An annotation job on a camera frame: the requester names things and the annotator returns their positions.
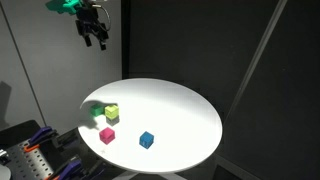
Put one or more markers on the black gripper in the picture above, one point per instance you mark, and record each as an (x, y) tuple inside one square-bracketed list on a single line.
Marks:
[(90, 20)]

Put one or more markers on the yellow-green cube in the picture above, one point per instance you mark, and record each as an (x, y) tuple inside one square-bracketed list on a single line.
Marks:
[(111, 111)]

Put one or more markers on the green cube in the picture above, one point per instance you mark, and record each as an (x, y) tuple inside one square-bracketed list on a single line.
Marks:
[(96, 110)]

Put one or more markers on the dark grey cube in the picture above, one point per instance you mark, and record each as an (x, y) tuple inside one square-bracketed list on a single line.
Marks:
[(113, 121)]

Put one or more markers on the pink cube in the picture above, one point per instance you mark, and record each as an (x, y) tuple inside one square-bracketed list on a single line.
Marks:
[(107, 135)]

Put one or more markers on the blue cube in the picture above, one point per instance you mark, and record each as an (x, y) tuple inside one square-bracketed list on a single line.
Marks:
[(146, 140)]

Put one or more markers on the white round object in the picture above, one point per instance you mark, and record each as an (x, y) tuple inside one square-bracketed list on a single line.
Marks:
[(3, 172)]

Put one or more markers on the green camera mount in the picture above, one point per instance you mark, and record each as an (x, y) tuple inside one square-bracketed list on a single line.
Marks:
[(63, 5)]

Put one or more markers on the grey diagonal wall strip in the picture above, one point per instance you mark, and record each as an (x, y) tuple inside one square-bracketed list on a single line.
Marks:
[(263, 43)]

